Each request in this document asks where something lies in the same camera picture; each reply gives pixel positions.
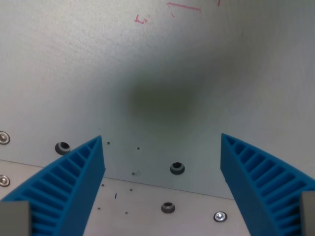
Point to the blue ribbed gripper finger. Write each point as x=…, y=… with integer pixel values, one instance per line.
x=253, y=182
x=71, y=182

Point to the silver hex socket screw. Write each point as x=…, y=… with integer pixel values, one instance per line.
x=3, y=138
x=220, y=216
x=3, y=181

